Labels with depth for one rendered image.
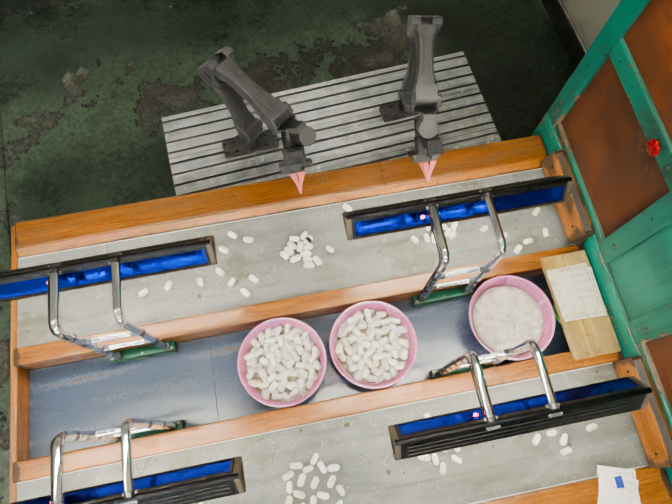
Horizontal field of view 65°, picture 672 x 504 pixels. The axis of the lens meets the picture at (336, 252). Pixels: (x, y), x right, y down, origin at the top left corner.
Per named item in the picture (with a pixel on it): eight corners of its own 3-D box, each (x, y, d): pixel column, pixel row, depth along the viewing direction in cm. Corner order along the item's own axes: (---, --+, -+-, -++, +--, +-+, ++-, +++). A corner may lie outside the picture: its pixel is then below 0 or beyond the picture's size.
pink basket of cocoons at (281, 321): (237, 331, 171) (232, 326, 162) (318, 316, 173) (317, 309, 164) (248, 416, 163) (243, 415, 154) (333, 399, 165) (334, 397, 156)
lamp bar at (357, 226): (341, 214, 146) (342, 203, 139) (557, 177, 150) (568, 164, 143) (347, 241, 143) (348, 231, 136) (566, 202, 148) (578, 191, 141)
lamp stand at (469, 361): (429, 371, 168) (462, 348, 126) (489, 359, 169) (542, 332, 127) (444, 433, 162) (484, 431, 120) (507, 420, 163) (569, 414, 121)
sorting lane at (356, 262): (20, 260, 174) (16, 258, 172) (547, 169, 187) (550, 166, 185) (20, 351, 164) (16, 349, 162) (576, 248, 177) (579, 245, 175)
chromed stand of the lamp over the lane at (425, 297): (400, 253, 181) (421, 197, 139) (456, 243, 182) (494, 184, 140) (413, 307, 175) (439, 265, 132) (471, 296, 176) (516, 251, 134)
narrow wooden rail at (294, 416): (32, 461, 160) (11, 462, 149) (601, 347, 173) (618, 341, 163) (32, 480, 158) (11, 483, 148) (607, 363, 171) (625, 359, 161)
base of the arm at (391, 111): (438, 98, 193) (432, 82, 195) (386, 110, 191) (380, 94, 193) (434, 110, 200) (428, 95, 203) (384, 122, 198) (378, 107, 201)
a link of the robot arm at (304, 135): (323, 133, 157) (301, 100, 150) (304, 152, 154) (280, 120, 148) (303, 131, 166) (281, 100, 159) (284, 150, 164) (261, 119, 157)
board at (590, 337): (539, 259, 171) (540, 257, 170) (583, 250, 172) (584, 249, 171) (573, 360, 160) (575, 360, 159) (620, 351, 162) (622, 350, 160)
